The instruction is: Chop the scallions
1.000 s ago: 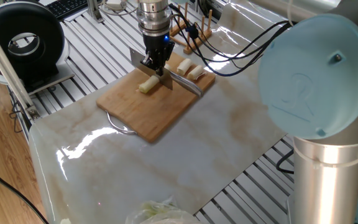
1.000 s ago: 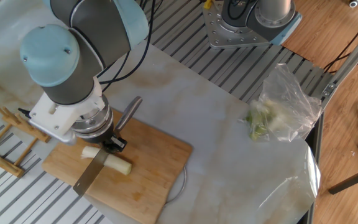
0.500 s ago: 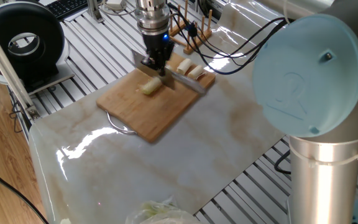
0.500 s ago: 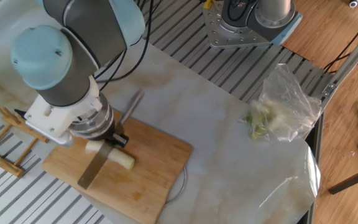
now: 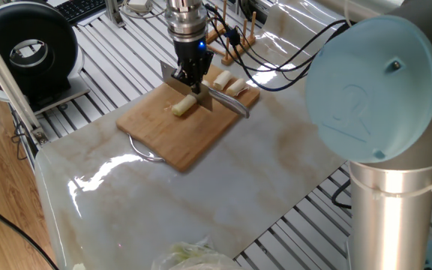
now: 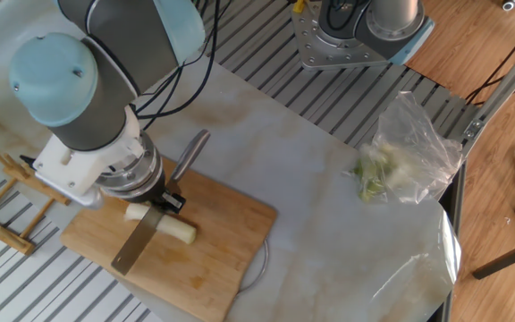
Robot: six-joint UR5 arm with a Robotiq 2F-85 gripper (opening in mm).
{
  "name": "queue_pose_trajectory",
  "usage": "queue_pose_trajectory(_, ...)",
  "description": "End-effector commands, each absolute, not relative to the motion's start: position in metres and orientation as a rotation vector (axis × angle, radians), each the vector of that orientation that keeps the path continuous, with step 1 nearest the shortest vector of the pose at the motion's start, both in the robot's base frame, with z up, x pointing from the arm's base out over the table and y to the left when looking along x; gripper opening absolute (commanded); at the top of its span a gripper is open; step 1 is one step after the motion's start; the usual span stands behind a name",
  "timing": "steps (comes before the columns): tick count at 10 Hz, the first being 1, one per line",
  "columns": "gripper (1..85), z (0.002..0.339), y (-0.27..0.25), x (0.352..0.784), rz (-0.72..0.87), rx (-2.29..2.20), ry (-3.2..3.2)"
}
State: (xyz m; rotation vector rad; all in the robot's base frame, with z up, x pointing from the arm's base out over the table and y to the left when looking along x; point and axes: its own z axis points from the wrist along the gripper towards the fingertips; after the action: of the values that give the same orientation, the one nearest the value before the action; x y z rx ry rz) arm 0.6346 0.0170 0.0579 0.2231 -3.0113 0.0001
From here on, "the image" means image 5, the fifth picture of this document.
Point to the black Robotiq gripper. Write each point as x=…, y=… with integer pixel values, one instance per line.
x=193, y=54

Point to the white scallion stalk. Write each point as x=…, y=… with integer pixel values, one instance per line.
x=184, y=105

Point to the short cut scallion piece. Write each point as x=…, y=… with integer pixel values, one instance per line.
x=236, y=87
x=222, y=80

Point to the steel cleaver knife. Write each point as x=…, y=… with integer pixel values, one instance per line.
x=231, y=105

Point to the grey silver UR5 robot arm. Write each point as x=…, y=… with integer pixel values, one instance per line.
x=388, y=93

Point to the wooden peg rack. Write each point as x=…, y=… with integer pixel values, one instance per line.
x=231, y=54

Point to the bamboo cutting board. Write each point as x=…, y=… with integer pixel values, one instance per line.
x=156, y=127

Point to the black keyboard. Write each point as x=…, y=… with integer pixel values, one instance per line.
x=81, y=9

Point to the plastic bag of scallion scraps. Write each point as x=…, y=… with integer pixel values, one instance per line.
x=201, y=258

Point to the aluminium bracket post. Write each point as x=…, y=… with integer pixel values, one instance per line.
x=114, y=13

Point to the grey fan base plate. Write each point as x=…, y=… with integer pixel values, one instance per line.
x=62, y=95

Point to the black round duct fan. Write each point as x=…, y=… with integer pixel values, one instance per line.
x=32, y=30

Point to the aluminium frame beam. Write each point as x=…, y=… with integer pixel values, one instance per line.
x=6, y=82

